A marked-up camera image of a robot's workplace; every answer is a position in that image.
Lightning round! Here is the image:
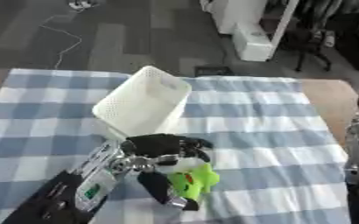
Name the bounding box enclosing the black floor box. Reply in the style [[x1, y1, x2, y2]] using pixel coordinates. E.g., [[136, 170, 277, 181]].
[[193, 66, 235, 78]]

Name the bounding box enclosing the white cable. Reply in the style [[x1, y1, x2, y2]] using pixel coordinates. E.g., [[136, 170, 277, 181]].
[[37, 11, 85, 70]]

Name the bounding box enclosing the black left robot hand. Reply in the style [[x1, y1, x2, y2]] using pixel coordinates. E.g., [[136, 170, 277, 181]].
[[119, 133, 215, 212]]

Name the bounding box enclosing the black office chair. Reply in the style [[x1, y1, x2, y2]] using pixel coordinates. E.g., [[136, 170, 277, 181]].
[[280, 17, 342, 73]]

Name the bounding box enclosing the white cabinet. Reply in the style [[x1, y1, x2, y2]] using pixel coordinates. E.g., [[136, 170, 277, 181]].
[[199, 0, 302, 62]]

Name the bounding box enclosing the white perforated plastic basket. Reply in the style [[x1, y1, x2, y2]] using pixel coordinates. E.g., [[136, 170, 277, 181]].
[[90, 65, 194, 141]]

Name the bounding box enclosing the green toy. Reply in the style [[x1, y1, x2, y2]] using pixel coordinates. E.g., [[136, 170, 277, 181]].
[[165, 163, 222, 203]]

